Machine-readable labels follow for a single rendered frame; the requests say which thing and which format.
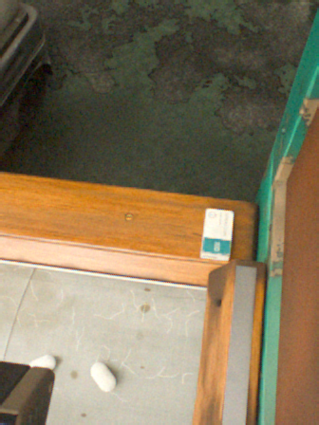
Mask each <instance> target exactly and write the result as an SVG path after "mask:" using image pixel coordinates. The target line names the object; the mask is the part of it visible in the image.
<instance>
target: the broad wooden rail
mask: <svg viewBox="0 0 319 425"><path fill-rule="evenodd" d="M206 209H215V210H222V211H229V212H234V223H233V232H232V243H231V252H230V257H229V260H228V261H222V260H216V259H208V258H201V257H200V251H201V243H202V234H203V227H204V219H205V213H206ZM258 217H259V206H258V203H254V202H247V201H240V200H232V199H225V198H218V197H202V196H195V195H188V194H174V193H167V192H159V191H151V190H144V189H137V188H129V187H122V186H114V185H106V184H100V183H92V182H84V181H77V180H70V179H62V178H55V177H47V176H34V175H26V174H20V175H18V174H12V173H4V172H0V261H7V262H14V263H20V264H28V265H34V266H41V267H48V268H60V269H67V270H76V271H88V272H95V273H101V274H108V275H115V276H122V277H128V278H136V279H142V280H149V281H156V282H163V283H170V284H176V285H184V286H196V287H203V288H207V281H208V274H209V272H211V271H212V270H215V269H217V268H220V267H222V266H223V265H225V264H227V263H229V262H232V261H233V260H235V259H243V260H249V261H255V256H256V244H257V231H258Z"/></svg>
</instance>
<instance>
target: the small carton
mask: <svg viewBox="0 0 319 425"><path fill-rule="evenodd" d="M233 223H234V212H229V211H222V210H215V209H206V213H205V219H204V227H203V234H202V243H201V251H200V257H201V258H208V259H216V260H222V261H228V260H229V257H230V252H231V243H232V232H233Z"/></svg>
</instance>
